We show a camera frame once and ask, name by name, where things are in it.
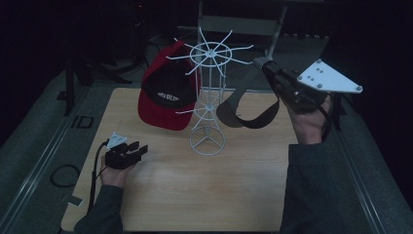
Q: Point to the black rectangular floor bracket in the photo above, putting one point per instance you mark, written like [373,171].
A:
[83,122]

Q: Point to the person's left hand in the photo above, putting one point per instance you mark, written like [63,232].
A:
[113,175]

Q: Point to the red and black baseball cap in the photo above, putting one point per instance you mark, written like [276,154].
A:
[165,97]

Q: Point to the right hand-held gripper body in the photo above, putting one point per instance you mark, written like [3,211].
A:
[308,87]

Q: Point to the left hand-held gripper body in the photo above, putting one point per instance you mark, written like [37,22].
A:
[121,156]

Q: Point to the person's right hand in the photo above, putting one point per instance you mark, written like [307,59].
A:
[308,126]

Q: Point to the grey sun visor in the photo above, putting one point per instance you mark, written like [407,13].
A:
[250,113]

